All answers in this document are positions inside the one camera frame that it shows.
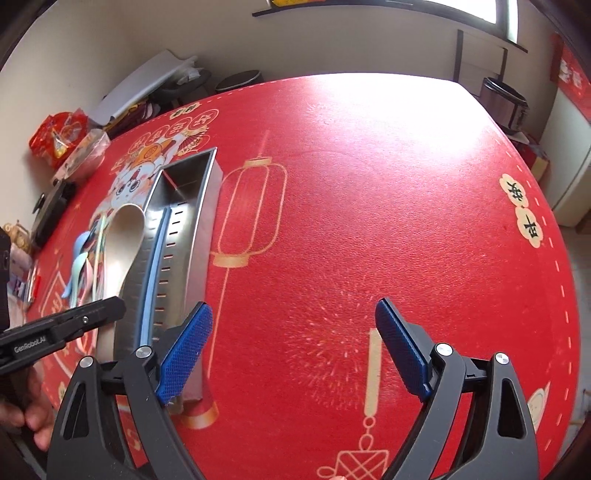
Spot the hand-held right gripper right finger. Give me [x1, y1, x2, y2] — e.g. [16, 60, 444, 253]
[375, 298, 541, 480]

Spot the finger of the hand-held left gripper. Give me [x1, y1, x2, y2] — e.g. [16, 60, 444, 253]
[55, 298, 126, 342]

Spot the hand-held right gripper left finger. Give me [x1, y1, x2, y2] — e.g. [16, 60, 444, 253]
[46, 301, 215, 480]

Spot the pink spoon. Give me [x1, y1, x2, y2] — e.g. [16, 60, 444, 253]
[76, 251, 99, 305]

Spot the blue spoon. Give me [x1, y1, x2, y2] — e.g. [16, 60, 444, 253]
[65, 232, 92, 308]

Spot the blue chopstick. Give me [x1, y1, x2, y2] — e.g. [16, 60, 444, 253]
[136, 208, 172, 352]

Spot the beige spoon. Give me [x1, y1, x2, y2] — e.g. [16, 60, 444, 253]
[96, 203, 147, 365]

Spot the stainless steel utensil tray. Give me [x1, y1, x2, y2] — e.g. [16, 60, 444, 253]
[95, 147, 225, 402]

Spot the person's left hand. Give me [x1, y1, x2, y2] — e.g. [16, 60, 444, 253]
[0, 367, 56, 450]

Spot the black flat appliance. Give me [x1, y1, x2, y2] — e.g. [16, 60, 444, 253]
[30, 182, 77, 247]

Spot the red printed table mat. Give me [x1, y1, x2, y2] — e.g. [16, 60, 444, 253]
[28, 74, 583, 480]

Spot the plastic-covered bowl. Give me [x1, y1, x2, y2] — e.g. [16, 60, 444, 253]
[55, 129, 112, 183]

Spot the red snack bag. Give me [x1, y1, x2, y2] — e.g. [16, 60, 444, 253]
[28, 111, 88, 169]

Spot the cardboard box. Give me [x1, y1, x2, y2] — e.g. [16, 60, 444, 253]
[517, 134, 551, 185]

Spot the white cabinet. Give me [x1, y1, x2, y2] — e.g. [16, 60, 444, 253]
[538, 88, 591, 227]

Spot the red printed cloth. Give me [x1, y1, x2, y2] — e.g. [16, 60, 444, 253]
[551, 34, 591, 123]

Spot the window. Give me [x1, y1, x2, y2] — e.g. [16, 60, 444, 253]
[425, 0, 522, 42]

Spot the dark window sill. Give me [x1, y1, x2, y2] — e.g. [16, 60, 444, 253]
[252, 0, 529, 54]

